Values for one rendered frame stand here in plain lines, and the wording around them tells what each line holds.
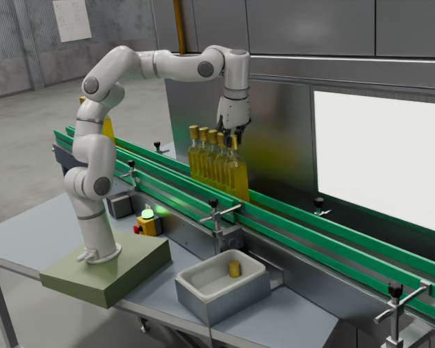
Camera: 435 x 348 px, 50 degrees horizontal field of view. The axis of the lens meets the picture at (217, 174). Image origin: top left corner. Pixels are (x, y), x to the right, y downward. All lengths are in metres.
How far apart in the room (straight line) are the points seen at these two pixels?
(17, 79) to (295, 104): 12.08
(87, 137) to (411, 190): 0.94
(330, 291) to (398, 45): 0.64
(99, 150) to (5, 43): 11.81
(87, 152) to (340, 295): 0.83
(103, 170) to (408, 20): 0.92
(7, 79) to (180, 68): 11.82
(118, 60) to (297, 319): 0.88
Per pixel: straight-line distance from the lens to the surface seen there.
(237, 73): 1.39
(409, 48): 1.20
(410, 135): 1.20
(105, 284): 1.47
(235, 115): 1.45
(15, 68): 13.26
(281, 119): 1.50
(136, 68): 1.46
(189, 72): 1.37
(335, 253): 1.26
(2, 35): 13.17
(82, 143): 1.49
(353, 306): 1.26
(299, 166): 1.49
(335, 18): 1.33
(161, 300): 1.47
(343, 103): 1.31
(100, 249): 1.59
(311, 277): 1.34
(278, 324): 1.32
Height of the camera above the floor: 1.56
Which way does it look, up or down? 20 degrees down
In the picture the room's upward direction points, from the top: 7 degrees counter-clockwise
